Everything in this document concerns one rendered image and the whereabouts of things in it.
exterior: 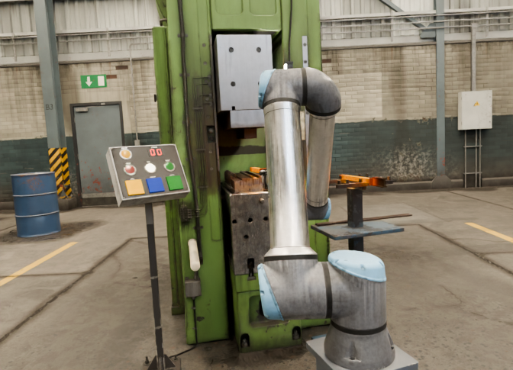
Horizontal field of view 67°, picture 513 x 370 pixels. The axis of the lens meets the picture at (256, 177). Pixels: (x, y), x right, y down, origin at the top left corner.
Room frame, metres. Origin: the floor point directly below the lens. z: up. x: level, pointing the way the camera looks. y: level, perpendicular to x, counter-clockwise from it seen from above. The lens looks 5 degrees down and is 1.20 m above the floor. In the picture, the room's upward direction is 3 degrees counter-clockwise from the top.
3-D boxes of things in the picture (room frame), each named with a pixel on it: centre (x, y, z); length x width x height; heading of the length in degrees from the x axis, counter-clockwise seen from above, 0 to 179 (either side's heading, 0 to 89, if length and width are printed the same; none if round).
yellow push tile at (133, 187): (1.80, 0.57, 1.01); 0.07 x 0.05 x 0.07; 126
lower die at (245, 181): (2.36, 0.07, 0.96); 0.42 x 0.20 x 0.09; 11
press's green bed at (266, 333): (2.38, 0.01, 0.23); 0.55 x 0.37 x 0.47; 11
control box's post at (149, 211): (1.97, 0.56, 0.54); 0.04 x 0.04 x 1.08; 11
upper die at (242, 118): (2.36, 0.07, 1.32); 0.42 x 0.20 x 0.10; 11
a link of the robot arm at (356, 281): (1.03, -0.25, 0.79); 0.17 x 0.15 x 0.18; 88
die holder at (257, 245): (2.38, 0.01, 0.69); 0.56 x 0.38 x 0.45; 11
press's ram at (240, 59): (2.37, 0.02, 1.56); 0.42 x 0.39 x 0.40; 11
